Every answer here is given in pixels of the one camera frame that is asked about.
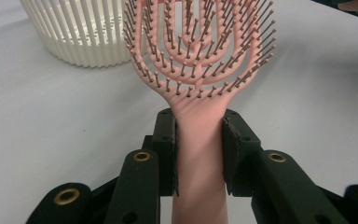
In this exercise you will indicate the pink hairbrush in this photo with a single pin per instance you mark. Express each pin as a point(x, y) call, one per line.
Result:
point(199, 93)

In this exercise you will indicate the white slatted plastic basket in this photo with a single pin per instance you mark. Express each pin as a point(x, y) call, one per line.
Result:
point(84, 34)

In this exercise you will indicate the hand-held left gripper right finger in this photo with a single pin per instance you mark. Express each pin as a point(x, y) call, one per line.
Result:
point(237, 152)

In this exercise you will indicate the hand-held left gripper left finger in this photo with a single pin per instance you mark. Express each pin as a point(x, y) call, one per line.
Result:
point(164, 146)

